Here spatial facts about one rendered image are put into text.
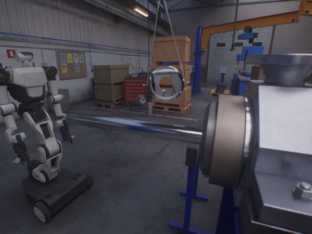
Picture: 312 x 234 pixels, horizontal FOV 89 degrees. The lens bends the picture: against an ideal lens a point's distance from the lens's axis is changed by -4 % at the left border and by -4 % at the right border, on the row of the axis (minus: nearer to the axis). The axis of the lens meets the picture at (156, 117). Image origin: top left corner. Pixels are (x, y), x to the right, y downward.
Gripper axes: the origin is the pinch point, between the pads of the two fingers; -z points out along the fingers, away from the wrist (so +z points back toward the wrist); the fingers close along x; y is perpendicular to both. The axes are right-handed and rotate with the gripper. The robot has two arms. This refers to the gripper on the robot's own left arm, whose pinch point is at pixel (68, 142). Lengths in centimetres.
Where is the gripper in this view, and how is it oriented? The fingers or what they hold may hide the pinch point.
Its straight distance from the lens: 204.4
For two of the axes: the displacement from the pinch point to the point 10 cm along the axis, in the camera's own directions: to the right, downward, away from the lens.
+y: 4.2, -2.8, 8.6
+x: 8.9, -0.6, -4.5
